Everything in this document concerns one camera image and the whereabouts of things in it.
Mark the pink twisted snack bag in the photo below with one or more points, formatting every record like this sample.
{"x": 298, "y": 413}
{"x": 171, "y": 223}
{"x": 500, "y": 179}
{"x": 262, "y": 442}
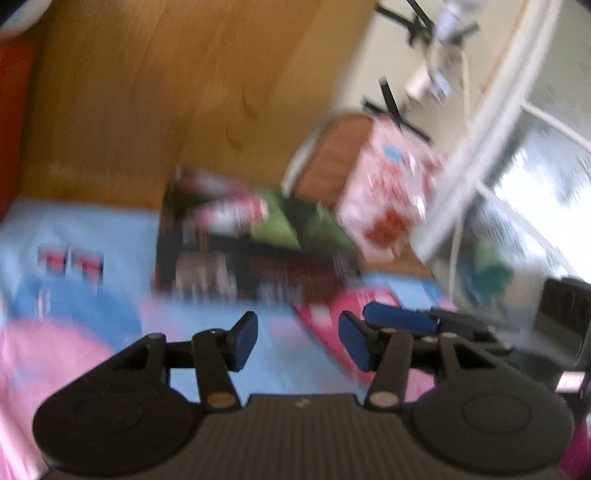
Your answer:
{"x": 387, "y": 192}

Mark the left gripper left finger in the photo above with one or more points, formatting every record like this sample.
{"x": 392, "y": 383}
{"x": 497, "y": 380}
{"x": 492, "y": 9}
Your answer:
{"x": 218, "y": 352}

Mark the cartoon pig blue tablecloth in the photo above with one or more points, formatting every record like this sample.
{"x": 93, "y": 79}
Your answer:
{"x": 76, "y": 289}

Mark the red gift bag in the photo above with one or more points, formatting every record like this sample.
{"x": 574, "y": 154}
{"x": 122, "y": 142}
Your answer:
{"x": 17, "y": 60}

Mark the brown wooden chair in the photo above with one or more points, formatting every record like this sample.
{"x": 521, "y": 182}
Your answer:
{"x": 324, "y": 174}

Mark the white wall charger plug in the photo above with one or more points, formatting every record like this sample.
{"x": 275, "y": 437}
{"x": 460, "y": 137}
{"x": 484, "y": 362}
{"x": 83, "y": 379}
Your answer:
{"x": 423, "y": 84}

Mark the black sheep print box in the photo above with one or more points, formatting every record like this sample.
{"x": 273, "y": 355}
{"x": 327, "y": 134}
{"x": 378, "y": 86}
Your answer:
{"x": 204, "y": 248}

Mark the light green snack packet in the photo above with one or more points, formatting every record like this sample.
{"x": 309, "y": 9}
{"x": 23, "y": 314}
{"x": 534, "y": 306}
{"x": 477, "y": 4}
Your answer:
{"x": 301, "y": 225}

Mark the pastel unicorn plush toy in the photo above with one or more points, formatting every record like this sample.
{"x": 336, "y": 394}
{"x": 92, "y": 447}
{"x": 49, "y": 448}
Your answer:
{"x": 18, "y": 16}

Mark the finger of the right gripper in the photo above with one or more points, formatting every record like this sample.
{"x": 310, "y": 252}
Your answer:
{"x": 389, "y": 316}

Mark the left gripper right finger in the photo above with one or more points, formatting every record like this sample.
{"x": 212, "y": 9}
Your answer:
{"x": 386, "y": 352}

